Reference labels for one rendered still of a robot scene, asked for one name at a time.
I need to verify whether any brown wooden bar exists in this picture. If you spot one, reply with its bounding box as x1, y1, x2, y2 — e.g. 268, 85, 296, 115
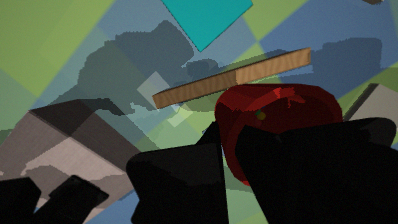
152, 47, 311, 109

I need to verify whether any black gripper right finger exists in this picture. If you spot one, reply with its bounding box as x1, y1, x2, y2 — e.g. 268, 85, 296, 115
235, 117, 397, 224

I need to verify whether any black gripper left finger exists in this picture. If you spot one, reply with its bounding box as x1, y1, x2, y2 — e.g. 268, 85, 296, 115
126, 121, 229, 224

